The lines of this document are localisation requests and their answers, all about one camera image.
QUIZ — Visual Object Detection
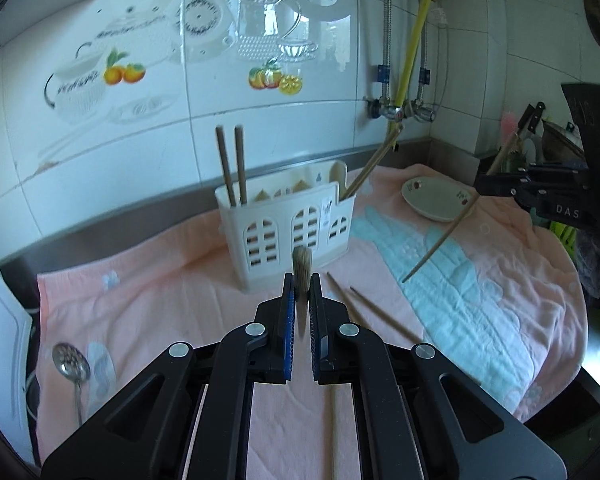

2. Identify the wooden chopstick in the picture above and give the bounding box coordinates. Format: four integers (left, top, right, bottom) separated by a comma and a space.
292, 247, 315, 337
402, 134, 522, 283

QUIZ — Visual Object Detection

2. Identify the metal pipe valve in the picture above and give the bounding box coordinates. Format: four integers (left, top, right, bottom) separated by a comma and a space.
405, 100, 438, 123
365, 97, 401, 121

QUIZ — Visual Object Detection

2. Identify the cream ceramic dish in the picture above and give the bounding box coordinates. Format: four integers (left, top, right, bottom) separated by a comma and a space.
401, 177, 481, 223

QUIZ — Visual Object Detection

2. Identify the pink printed towel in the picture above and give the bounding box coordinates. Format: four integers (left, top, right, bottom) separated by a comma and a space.
36, 162, 588, 480

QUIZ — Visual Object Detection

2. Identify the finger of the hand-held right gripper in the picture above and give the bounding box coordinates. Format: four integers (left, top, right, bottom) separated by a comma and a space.
521, 161, 587, 177
474, 171, 549, 207

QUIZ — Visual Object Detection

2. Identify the metal flexible hose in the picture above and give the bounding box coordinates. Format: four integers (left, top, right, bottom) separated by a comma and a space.
417, 0, 448, 106
377, 0, 393, 103

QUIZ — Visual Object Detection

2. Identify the metal slotted spoon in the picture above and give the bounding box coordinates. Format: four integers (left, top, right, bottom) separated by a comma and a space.
51, 342, 92, 426

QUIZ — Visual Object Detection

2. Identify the white microwave oven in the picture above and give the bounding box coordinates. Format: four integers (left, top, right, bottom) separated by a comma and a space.
0, 242, 37, 466

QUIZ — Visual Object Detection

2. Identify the pink bottle brush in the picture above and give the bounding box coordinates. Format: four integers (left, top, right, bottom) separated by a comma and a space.
500, 112, 521, 143

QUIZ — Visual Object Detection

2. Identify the metal wok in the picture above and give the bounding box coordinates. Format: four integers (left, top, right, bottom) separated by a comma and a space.
542, 120, 586, 163

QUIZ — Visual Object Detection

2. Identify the yellow gas pipe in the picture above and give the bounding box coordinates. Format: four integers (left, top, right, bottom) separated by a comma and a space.
385, 0, 437, 148

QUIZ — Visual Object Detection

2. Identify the bunch of brown chopsticks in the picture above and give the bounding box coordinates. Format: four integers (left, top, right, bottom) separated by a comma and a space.
215, 125, 424, 480

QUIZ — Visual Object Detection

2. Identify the green plastic basket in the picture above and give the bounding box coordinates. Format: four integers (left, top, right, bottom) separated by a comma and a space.
547, 220, 578, 251

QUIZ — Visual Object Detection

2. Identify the white plastic chopstick holder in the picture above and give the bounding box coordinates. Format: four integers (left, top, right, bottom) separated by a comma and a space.
215, 160, 357, 291

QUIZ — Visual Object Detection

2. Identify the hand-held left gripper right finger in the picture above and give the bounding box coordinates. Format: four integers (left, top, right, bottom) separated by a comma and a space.
308, 274, 570, 480

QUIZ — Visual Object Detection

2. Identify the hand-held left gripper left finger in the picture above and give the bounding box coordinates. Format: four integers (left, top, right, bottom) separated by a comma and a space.
40, 271, 298, 480

